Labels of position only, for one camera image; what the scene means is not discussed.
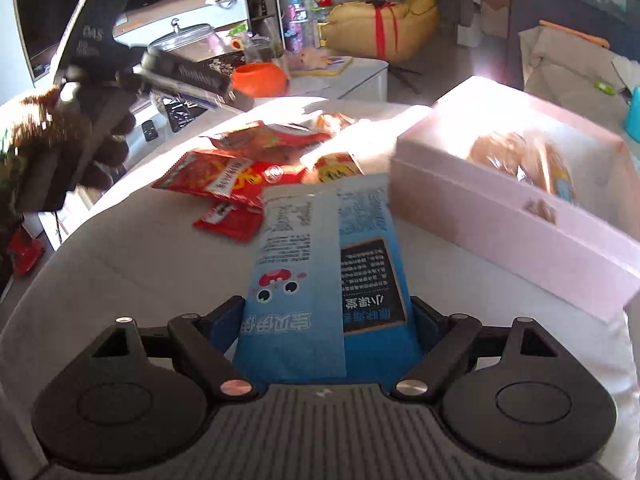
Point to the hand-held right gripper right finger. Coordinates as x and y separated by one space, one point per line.
421 324

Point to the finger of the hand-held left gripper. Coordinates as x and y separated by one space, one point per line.
200 92
192 71

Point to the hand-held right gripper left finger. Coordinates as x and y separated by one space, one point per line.
224 327

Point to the pink cardboard box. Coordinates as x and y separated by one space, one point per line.
480 230

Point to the blue snack packet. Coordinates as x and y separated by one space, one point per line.
320 265

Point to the person's left hand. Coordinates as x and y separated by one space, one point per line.
117 125

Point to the glass jar with lid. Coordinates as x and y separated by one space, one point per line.
187 40

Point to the black television screen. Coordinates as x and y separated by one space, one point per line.
60 5

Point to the orange bowl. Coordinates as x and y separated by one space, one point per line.
260 80

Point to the black remote control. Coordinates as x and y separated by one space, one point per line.
150 131

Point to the red orange snack packet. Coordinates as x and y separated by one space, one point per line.
270 140

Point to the large red snack packet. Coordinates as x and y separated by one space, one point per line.
220 175

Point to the small red snack packet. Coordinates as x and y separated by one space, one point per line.
229 220

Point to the pink water bottle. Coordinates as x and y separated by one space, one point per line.
296 22

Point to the pale orange snack packet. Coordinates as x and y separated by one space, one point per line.
332 122

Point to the white low cabinet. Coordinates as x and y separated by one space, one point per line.
350 77

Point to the yellow snack packet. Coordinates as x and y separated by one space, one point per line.
336 166

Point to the yellow plush sofa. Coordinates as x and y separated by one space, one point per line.
365 22

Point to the red ribbon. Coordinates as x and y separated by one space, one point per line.
382 25

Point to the red bag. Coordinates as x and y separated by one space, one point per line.
25 252

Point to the teal container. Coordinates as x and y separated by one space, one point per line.
632 117

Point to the green small object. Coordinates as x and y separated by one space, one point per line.
605 87

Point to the white cloth cover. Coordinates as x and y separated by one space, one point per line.
565 60

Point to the brown cardboard box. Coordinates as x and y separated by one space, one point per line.
495 12

